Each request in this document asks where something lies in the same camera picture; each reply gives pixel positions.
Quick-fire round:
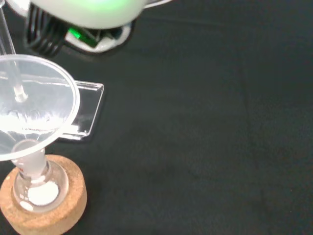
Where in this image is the round-bottom glass flask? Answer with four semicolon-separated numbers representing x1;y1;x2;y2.
12;146;69;212

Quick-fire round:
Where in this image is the cork ring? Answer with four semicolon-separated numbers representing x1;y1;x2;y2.
0;154;88;235

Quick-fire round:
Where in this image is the translucent plastic funnel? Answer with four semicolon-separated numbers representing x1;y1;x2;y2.
0;54;81;177

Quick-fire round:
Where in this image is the black bench cloth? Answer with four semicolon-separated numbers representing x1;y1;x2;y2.
0;0;313;235

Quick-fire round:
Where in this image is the clear acrylic funnel stand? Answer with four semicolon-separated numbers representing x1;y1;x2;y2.
0;77;105;143

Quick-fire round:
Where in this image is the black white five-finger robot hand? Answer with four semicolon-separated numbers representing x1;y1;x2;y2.
4;0;172;56

